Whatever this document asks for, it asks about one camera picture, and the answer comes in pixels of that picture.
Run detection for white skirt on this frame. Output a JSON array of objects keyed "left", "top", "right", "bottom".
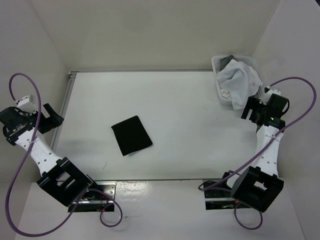
[{"left": 216, "top": 60, "right": 263, "bottom": 111}]

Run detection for black skirt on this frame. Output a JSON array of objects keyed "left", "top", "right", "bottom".
[{"left": 111, "top": 115, "right": 153, "bottom": 156}]

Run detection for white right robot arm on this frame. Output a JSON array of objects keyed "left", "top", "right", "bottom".
[{"left": 219, "top": 93, "right": 289, "bottom": 213}]

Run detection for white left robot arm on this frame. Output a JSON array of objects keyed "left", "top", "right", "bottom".
[{"left": 0, "top": 103, "right": 100, "bottom": 207}]

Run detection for white plastic basket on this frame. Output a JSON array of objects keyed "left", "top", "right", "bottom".
[{"left": 211, "top": 55, "right": 263, "bottom": 111}]

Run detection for dark grey garment in basket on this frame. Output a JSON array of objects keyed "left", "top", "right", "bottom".
[{"left": 219, "top": 55, "right": 238, "bottom": 71}]

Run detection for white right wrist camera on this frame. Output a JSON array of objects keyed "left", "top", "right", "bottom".
[{"left": 262, "top": 86, "right": 281, "bottom": 102}]

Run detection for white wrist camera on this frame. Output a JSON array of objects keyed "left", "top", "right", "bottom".
[
  {"left": 16, "top": 94, "right": 37, "bottom": 114},
  {"left": 262, "top": 86, "right": 281, "bottom": 102}
]

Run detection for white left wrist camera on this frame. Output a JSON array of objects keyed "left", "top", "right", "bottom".
[{"left": 16, "top": 94, "right": 37, "bottom": 114}]

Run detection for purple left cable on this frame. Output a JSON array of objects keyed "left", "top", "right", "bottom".
[{"left": 5, "top": 73, "right": 123, "bottom": 237}]

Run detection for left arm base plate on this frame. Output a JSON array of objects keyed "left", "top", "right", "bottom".
[{"left": 74, "top": 181, "right": 117, "bottom": 213}]

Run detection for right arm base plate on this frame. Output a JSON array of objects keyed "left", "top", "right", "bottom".
[{"left": 198, "top": 179, "right": 250, "bottom": 210}]

